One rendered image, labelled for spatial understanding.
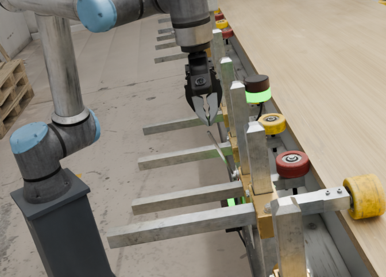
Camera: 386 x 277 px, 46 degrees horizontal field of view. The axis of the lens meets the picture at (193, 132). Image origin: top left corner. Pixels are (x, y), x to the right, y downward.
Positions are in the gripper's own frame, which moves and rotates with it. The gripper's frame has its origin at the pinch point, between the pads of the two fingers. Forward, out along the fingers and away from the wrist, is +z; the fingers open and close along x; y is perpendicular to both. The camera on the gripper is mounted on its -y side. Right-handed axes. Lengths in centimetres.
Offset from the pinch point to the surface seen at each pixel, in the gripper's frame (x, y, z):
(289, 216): -8, -55, -9
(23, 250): 113, 101, 101
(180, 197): 10.4, -8.8, 14.9
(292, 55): -39, 77, 11
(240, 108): -8.0, -5.0, -4.2
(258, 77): -13.3, -3.2, -10.4
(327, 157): -26.7, -8.7, 10.7
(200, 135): 7, 209, 101
